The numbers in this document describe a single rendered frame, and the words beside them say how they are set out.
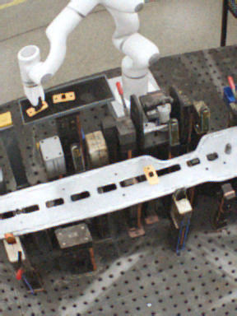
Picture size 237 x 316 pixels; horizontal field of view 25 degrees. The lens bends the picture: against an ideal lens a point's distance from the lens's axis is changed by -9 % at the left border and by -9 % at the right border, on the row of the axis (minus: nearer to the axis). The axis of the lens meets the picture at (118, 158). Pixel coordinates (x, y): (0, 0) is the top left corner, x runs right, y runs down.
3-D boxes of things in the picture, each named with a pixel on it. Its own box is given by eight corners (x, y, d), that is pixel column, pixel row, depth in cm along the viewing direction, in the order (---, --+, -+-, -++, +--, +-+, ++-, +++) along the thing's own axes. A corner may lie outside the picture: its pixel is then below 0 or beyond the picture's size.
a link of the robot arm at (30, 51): (48, 74, 196) (34, 63, 200) (44, 51, 185) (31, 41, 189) (29, 86, 193) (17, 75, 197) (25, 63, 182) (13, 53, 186)
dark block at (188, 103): (178, 166, 253) (183, 106, 218) (173, 154, 256) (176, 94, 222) (188, 163, 253) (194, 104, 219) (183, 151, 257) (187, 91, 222)
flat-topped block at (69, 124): (66, 175, 252) (54, 112, 214) (61, 161, 256) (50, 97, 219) (87, 169, 253) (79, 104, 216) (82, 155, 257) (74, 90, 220)
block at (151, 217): (146, 225, 237) (148, 189, 213) (137, 200, 244) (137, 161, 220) (159, 220, 237) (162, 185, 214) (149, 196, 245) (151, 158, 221)
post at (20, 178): (16, 189, 248) (-3, 132, 212) (12, 176, 252) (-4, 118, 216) (30, 185, 249) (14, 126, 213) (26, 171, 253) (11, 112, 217)
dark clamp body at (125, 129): (119, 194, 246) (117, 141, 214) (110, 169, 253) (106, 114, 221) (144, 187, 247) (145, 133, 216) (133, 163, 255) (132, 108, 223)
